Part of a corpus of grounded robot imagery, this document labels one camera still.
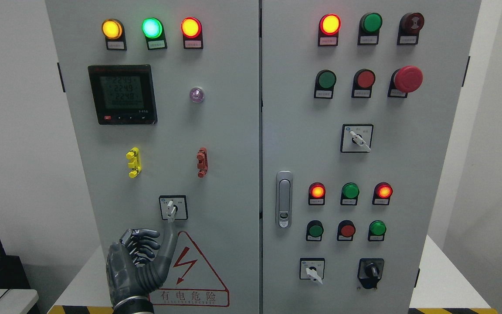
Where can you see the green indicator top right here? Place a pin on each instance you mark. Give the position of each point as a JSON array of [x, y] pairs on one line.
[[369, 26]]

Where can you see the upper right rotary selector switch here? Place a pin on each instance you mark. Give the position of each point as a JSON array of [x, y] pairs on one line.
[[356, 138]]

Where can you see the red push button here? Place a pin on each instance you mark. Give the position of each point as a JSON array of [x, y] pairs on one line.
[[345, 231], [363, 81]]

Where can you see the yellow indicator light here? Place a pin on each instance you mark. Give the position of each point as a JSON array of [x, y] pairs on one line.
[[113, 31]]

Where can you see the green lit indicator light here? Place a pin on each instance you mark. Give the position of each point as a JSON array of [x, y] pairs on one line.
[[154, 33]]

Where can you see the white side table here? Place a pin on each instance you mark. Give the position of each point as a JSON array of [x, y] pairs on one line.
[[17, 301]]

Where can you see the grey cabinet door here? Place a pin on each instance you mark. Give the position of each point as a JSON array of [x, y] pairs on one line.
[[302, 134], [223, 206]]

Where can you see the green push button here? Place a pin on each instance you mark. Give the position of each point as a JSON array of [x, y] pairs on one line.
[[324, 84], [377, 230], [314, 231]]

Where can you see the green indicator lower middle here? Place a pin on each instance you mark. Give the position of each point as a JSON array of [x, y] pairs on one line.
[[349, 194]]

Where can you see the grey right cabinet door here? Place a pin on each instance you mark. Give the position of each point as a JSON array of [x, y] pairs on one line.
[[302, 134]]

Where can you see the silver black robot forearm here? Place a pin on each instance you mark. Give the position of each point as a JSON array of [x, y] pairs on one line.
[[134, 305]]

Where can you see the door rotary selector switch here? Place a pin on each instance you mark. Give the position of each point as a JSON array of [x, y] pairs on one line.
[[173, 207]]

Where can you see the red lit indicator top right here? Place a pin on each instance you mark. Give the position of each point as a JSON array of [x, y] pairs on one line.
[[328, 33]]

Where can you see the green push button lower right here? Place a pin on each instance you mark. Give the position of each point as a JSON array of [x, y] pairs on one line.
[[377, 230]]

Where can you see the red lit indicator lower left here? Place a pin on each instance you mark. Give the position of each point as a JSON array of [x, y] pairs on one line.
[[317, 192]]

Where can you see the red triangle warning sticker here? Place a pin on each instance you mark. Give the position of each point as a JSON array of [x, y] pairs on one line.
[[192, 281]]

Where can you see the red push button upper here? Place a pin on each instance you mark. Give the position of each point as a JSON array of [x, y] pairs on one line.
[[363, 81]]

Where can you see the bottom white rotary selector switch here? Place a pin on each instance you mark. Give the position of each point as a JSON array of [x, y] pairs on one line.
[[312, 269]]

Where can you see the red emergency stop button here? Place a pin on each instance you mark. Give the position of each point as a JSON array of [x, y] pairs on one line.
[[405, 80]]

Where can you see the green push button lower left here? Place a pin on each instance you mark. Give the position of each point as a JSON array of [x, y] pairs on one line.
[[314, 231]]

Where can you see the red lit indicator lower right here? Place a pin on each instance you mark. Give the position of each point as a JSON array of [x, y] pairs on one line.
[[382, 193]]

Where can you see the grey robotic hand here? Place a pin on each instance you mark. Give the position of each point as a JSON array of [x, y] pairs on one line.
[[137, 264]]

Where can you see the black rotary knob switch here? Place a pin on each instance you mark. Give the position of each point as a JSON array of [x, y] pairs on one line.
[[370, 272]]

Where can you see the green push button upper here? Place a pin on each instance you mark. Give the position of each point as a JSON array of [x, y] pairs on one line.
[[324, 84]]

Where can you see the black digital power meter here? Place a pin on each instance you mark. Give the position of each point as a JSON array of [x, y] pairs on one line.
[[123, 94]]

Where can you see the red push button lower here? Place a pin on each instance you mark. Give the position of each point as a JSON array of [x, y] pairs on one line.
[[345, 231]]

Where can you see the red lit indicator left door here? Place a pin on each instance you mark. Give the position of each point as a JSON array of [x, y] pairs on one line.
[[192, 31]]

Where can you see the red lit indicator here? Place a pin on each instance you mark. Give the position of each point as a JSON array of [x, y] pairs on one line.
[[317, 192], [328, 33], [382, 193]]

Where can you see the dark red buzzer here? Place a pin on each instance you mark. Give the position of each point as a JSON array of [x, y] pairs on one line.
[[409, 29]]

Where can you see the small purple clear lamp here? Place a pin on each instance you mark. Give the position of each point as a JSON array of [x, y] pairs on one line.
[[197, 95]]

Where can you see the grey left cabinet door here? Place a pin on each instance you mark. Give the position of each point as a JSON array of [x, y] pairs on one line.
[[223, 206]]

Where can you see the silver door latch handle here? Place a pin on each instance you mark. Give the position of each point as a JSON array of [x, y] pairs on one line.
[[284, 188]]

